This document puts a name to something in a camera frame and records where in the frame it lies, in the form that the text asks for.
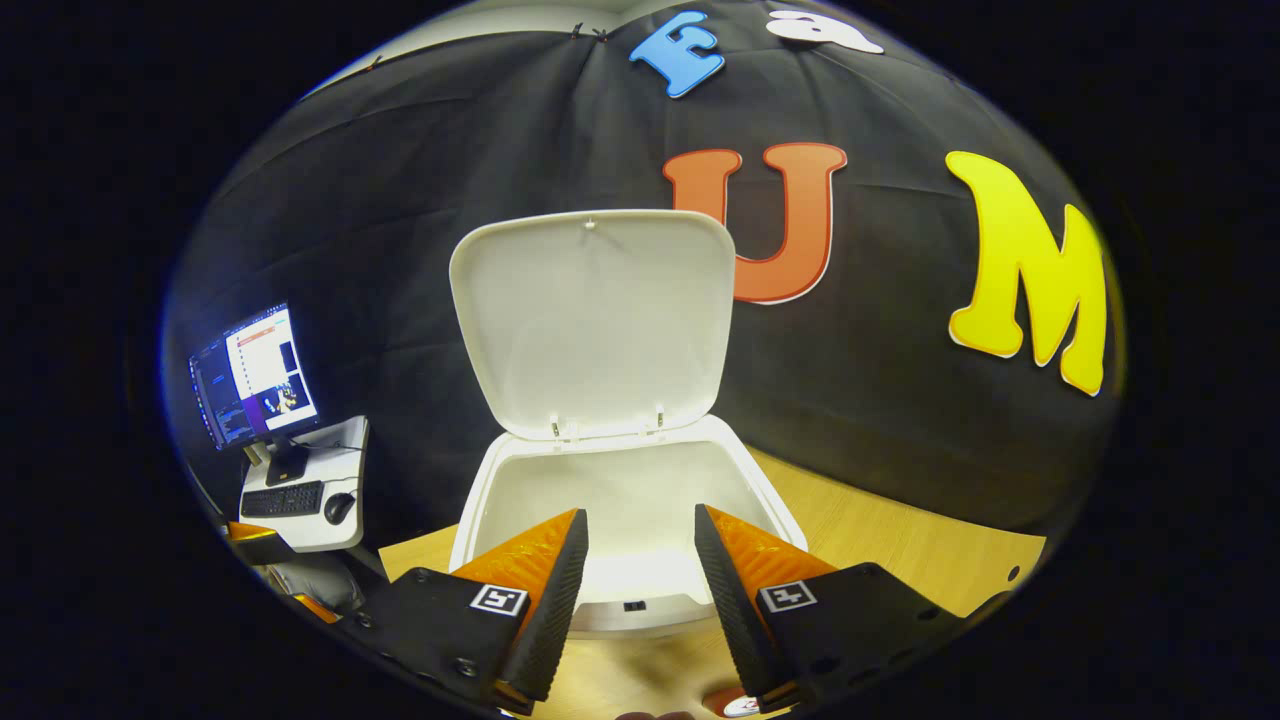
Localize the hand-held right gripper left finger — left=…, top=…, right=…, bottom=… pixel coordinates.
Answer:
left=338, top=507, right=590, bottom=717

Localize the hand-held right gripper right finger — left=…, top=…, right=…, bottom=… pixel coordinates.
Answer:
left=694, top=503, right=976, bottom=713

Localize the red pop can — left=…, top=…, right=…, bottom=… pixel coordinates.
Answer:
left=700, top=686, right=764, bottom=720

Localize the white desktop garbage bin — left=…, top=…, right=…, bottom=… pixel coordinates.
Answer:
left=447, top=208, right=809, bottom=642

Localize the wooden desktop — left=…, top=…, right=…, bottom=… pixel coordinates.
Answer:
left=378, top=445, right=1049, bottom=720

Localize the grey rounded object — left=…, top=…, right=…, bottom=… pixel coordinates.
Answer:
left=265, top=550, right=367, bottom=614

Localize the black keyboard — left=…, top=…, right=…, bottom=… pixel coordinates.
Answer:
left=240, top=480, right=326, bottom=519

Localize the black monitor stand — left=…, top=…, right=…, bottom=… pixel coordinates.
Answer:
left=264, top=440, right=312, bottom=489

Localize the white side table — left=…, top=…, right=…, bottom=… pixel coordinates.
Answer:
left=239, top=415, right=372, bottom=554

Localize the computer monitor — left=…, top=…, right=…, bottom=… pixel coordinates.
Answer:
left=188, top=303, right=322, bottom=453

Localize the black backdrop cloth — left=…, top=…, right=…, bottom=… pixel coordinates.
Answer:
left=165, top=0, right=1126, bottom=601

